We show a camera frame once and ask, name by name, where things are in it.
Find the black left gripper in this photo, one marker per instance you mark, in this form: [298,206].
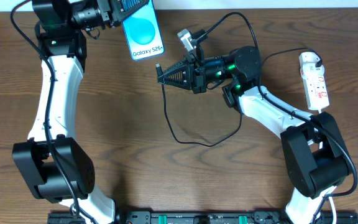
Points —
[105,15]

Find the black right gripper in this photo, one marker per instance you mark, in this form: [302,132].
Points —
[196,76]

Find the blue Galaxy smartphone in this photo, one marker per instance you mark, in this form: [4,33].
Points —
[142,32]

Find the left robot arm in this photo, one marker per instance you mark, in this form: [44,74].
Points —
[52,163]

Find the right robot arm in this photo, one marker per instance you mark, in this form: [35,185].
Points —
[317,160]

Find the white USB charger adapter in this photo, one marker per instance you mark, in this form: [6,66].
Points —
[310,70]

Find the white power strip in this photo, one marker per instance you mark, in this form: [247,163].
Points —
[315,88]

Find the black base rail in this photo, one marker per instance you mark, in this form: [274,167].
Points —
[146,217]

